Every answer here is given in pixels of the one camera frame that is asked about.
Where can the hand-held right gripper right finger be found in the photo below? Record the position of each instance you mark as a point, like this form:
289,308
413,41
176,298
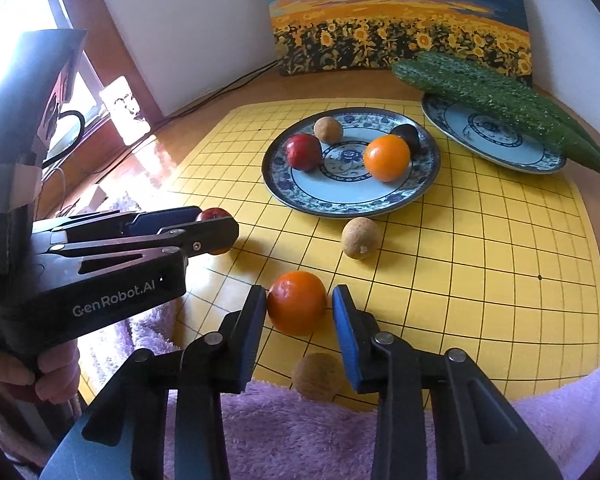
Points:
347,340

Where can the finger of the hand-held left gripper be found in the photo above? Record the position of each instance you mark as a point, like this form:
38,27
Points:
210,235
165,220

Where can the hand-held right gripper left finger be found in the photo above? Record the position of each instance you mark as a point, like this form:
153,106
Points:
252,340

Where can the orange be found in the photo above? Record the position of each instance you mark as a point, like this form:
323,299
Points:
296,305
386,158

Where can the dark red apple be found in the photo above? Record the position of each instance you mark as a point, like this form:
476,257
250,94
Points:
304,152

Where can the blue patterned porcelain plate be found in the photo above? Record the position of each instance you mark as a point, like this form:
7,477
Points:
330,187
460,125

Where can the brown round fruit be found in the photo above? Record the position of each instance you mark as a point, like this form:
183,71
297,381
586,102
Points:
328,130
317,375

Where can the dark purple fruit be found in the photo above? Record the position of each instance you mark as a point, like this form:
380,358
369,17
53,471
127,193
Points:
409,135

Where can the person's left hand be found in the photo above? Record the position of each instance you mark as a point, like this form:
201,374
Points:
55,375

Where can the tan round fruit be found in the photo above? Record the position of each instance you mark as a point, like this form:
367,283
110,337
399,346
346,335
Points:
360,237

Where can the purple fluffy towel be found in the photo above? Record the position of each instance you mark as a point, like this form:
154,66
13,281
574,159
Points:
305,435

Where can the white printed card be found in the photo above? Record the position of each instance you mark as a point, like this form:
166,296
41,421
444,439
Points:
125,105

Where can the yellow grid mat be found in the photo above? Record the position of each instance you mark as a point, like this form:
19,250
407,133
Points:
480,260

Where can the green bumpy cucumber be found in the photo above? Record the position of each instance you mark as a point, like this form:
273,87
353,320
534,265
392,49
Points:
480,95
460,67

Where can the sunflower field painting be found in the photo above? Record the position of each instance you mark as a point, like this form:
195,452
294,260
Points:
380,10

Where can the wooden window frame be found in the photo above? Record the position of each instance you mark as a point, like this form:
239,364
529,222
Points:
95,35

